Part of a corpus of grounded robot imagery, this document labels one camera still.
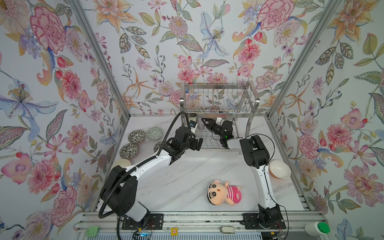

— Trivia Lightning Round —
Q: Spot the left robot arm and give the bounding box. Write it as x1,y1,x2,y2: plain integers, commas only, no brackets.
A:
98,127,203,230

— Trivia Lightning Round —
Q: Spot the left aluminium corner post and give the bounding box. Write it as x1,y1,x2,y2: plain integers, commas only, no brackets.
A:
69,0,130,119

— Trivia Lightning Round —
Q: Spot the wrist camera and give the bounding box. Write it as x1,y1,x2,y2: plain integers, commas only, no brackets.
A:
189,120,198,130
217,118,225,125

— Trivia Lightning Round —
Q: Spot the right aluminium corner post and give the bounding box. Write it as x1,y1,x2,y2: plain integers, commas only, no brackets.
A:
266,1,340,120

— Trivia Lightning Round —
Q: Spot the cream bowl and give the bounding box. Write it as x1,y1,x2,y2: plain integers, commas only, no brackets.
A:
112,159,132,169

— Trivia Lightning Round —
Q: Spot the green tag on rail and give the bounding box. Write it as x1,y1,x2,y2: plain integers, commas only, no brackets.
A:
86,226,99,238

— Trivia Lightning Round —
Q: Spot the dark patterned bowl back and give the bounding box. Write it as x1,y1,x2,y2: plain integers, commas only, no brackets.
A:
128,130,146,144

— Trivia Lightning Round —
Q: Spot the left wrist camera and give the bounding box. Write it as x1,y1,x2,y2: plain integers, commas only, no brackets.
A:
189,120,198,130

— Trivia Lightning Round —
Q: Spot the pale green patterned bowl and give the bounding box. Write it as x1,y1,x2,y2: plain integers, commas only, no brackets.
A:
146,127,163,141

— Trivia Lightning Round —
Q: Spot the grey clip on rail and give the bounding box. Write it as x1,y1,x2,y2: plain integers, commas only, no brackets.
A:
221,226,235,234

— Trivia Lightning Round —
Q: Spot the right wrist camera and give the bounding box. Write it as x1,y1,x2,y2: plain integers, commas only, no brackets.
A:
217,118,225,125

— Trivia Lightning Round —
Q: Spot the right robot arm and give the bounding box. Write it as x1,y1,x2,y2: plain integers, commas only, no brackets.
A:
202,118,284,229

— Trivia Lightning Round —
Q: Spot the dark patterned bowl front-left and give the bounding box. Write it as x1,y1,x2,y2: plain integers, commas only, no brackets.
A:
119,143,139,160

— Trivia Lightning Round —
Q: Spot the green emergency button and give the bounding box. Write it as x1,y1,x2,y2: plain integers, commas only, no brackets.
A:
305,222,331,237

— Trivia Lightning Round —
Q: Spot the dark patterned bowl centre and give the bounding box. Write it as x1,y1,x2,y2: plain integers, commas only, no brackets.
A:
154,141,163,153

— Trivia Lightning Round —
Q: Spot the black corrugated cable conduit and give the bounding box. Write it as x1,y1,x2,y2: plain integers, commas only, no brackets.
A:
98,111,192,219

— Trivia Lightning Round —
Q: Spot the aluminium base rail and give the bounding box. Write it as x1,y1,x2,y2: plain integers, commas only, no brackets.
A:
74,211,328,233

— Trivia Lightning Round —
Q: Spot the steel two-tier dish rack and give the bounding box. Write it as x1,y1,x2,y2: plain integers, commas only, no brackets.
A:
180,81,260,149

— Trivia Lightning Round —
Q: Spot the yellow sticker on rail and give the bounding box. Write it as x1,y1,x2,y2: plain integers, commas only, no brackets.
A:
171,228,178,236

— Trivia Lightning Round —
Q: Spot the lilac purple bowl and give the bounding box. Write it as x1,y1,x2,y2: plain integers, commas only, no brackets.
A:
197,119,205,131

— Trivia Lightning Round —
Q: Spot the cartoon boy plush doll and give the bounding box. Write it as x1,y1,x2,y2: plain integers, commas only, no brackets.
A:
207,180,242,206

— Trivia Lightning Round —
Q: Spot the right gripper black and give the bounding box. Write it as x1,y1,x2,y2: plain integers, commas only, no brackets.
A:
203,118,226,140

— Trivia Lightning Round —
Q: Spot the white bowl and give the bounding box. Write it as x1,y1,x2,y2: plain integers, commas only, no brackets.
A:
269,160,291,180

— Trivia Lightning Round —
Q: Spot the aluminium corner post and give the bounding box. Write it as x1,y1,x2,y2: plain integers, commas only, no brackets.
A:
266,1,340,120
69,0,130,119

